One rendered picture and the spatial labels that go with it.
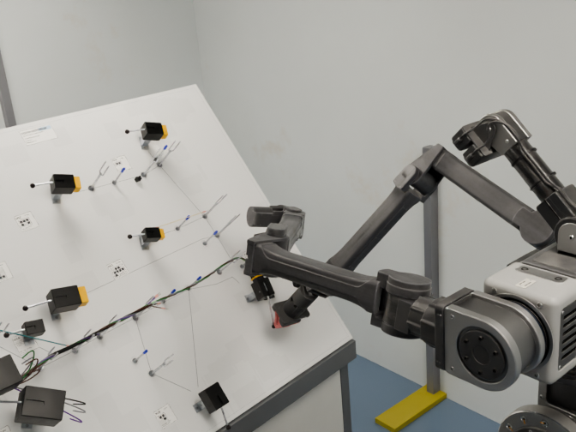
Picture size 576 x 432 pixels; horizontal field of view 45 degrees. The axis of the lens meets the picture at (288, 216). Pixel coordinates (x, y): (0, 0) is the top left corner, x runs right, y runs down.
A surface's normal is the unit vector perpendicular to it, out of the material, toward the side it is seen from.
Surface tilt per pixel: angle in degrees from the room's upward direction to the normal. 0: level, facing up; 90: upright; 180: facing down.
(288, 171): 90
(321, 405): 90
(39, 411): 51
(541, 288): 0
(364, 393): 0
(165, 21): 90
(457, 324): 90
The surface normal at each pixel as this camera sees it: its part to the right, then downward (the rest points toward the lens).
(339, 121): -0.76, 0.28
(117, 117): 0.52, -0.45
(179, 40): 0.65, 0.21
